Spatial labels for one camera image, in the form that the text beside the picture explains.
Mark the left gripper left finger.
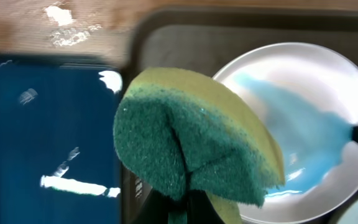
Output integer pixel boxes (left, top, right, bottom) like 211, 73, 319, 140
132, 189, 187, 224

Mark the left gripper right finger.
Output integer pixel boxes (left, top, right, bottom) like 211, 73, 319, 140
186, 190, 224, 224

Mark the green yellow sponge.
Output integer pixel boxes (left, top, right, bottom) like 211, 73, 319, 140
113, 68, 285, 223

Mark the blue water tray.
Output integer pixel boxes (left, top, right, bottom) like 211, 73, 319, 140
0, 55, 123, 223

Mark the dark brown serving tray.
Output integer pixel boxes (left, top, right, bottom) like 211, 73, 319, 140
125, 8, 358, 223

